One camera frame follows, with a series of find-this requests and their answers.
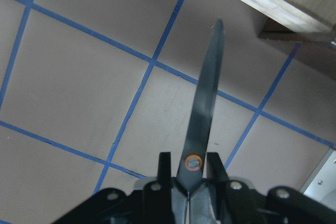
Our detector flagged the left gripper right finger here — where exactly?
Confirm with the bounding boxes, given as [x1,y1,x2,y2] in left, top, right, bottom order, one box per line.
[206,152,249,223]

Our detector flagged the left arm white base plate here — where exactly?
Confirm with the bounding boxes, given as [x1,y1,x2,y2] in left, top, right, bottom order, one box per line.
[300,149,335,209]

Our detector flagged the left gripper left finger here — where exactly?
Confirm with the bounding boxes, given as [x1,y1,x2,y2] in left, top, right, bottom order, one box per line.
[143,152,174,223]

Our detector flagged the orange grey handled scissors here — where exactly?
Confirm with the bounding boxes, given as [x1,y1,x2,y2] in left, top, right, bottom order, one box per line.
[172,19,225,223]

